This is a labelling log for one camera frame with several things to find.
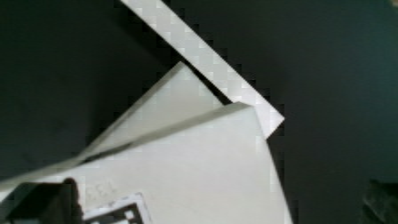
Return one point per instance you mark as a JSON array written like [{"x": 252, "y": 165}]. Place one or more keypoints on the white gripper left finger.
[{"x": 41, "y": 203}]

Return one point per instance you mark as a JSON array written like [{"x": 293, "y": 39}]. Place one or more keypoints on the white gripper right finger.
[{"x": 378, "y": 212}]

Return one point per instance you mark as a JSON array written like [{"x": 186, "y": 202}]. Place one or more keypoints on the small white cabinet top block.
[{"x": 188, "y": 176}]

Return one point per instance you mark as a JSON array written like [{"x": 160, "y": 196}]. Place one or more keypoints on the white cabinet body box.
[{"x": 176, "y": 100}]

